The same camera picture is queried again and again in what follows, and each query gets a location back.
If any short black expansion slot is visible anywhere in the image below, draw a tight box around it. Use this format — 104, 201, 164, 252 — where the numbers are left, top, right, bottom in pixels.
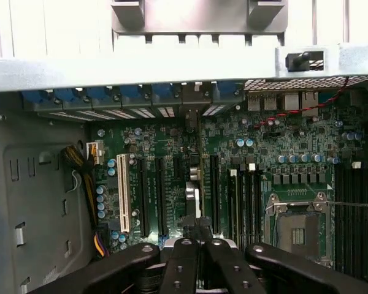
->
172, 156, 185, 181

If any white power connector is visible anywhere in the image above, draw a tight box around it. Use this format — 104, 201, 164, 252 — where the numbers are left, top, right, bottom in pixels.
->
86, 141, 105, 165

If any red black twisted wire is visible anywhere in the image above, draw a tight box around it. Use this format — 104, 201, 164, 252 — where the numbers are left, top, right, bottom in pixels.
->
253, 76, 351, 129

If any blue card retainer strip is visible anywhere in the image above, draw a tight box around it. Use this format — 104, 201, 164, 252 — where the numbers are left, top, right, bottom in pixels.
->
21, 81, 245, 107

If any green motherboard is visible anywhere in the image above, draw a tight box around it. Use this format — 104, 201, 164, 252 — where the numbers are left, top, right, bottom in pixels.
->
85, 91, 368, 285

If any black RAM slot row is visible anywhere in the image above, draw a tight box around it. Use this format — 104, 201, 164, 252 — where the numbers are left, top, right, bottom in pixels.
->
334, 162, 368, 282
226, 164, 264, 244

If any grey parts rack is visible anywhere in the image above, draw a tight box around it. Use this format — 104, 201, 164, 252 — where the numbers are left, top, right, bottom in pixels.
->
110, 0, 288, 47

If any long black expansion slot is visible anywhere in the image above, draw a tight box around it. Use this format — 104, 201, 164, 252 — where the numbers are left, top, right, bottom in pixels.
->
209, 154, 221, 236
136, 156, 151, 238
154, 156, 170, 236

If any black chassis peg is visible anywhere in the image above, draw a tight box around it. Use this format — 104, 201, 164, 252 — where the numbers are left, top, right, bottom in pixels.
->
285, 51, 311, 67

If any open black PC case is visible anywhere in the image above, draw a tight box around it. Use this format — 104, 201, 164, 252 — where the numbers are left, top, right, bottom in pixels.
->
0, 42, 368, 294

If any white expansion slot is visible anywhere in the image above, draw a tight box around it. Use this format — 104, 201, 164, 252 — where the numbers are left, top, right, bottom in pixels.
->
115, 153, 132, 233

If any CPU socket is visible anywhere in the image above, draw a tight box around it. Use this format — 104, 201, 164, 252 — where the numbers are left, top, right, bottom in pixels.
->
265, 191, 335, 261

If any braided power wire bundle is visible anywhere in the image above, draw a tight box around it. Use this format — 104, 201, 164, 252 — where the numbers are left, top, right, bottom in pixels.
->
60, 145, 110, 258

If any thin locking lever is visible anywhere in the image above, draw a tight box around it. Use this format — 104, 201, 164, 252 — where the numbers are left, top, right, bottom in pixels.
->
324, 200, 368, 209

